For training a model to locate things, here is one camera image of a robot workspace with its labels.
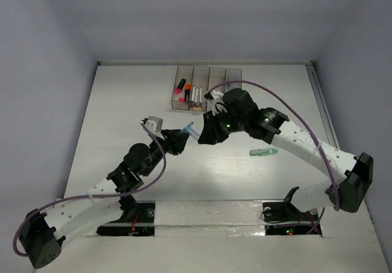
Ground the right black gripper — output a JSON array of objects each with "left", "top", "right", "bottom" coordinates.
[{"left": 198, "top": 107, "right": 247, "bottom": 144}]

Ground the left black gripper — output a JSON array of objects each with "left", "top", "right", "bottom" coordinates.
[{"left": 141, "top": 129, "right": 188, "bottom": 176}]

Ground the blue utility knife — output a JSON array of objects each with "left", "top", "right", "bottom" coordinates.
[{"left": 181, "top": 122, "right": 200, "bottom": 141}]

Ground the red-capped white pen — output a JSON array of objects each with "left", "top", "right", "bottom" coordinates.
[{"left": 194, "top": 88, "right": 200, "bottom": 103}]

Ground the blue-capped white pen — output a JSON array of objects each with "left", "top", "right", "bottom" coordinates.
[{"left": 190, "top": 86, "right": 197, "bottom": 102}]

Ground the pink highlighter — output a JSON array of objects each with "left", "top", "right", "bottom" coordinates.
[{"left": 175, "top": 78, "right": 187, "bottom": 95}]

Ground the orange highlighter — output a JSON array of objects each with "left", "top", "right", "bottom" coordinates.
[{"left": 184, "top": 83, "right": 192, "bottom": 102}]

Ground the paper clip jar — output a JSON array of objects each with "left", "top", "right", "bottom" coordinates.
[
  {"left": 227, "top": 83, "right": 242, "bottom": 91},
  {"left": 226, "top": 72, "right": 242, "bottom": 82}
]

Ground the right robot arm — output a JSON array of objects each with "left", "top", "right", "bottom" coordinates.
[{"left": 198, "top": 88, "right": 374, "bottom": 219}]

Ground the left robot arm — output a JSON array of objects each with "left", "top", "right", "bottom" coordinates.
[{"left": 13, "top": 125, "right": 189, "bottom": 269}]

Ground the green utility knife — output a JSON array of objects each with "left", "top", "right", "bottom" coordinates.
[{"left": 249, "top": 148, "right": 278, "bottom": 157}]

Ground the clear four-compartment organizer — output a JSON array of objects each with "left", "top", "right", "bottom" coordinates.
[{"left": 171, "top": 65, "right": 242, "bottom": 111}]

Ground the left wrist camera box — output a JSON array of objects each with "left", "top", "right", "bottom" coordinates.
[{"left": 140, "top": 116, "right": 163, "bottom": 133}]

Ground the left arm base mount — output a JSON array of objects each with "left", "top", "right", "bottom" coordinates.
[{"left": 96, "top": 202, "right": 156, "bottom": 237}]

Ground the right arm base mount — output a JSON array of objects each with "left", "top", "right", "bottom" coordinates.
[{"left": 260, "top": 187, "right": 322, "bottom": 236}]

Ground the aluminium rail right edge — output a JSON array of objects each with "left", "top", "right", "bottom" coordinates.
[{"left": 306, "top": 61, "right": 356, "bottom": 197}]

